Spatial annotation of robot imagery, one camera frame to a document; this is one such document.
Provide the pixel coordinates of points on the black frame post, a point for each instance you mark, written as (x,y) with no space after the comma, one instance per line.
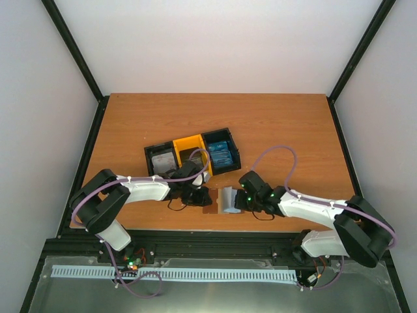
(361,48)
(67,37)

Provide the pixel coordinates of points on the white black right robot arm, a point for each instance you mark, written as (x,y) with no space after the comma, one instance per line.
(354,228)

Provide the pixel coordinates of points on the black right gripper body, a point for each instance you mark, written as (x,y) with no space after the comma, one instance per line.
(249,204)

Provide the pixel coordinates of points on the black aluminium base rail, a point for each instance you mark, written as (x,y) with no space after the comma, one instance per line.
(162,245)

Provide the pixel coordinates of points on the silver credit card stack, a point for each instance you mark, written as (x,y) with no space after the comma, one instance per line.
(163,162)

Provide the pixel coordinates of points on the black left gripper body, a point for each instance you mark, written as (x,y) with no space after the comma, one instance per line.
(192,198)

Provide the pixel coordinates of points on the yellow bin middle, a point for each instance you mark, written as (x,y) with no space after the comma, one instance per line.
(189,142)

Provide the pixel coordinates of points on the dark credit card stack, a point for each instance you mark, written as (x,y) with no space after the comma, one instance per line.
(193,154)

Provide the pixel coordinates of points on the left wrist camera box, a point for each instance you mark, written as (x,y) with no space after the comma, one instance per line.
(201,179)

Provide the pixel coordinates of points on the black bin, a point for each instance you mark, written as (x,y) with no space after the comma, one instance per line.
(156,149)
(223,135)

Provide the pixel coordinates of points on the black frame post right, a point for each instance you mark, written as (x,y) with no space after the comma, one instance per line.
(361,48)

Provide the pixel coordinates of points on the black bin right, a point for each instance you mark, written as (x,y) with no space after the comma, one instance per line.
(223,135)

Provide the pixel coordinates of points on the black bin left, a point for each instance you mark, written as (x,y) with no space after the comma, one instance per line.
(156,149)

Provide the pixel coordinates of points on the light blue cable duct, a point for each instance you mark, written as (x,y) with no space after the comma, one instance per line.
(178,274)

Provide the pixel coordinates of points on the brown leather card holder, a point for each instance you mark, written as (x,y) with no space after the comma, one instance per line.
(213,208)

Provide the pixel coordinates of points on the blue credit card stack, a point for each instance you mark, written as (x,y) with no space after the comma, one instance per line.
(220,154)

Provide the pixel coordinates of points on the metal sheet front plate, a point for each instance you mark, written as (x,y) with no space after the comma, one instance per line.
(344,287)

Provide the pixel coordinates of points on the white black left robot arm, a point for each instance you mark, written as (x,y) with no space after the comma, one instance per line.
(96,205)

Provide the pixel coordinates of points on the black frame post left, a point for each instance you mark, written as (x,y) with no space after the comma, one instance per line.
(67,37)

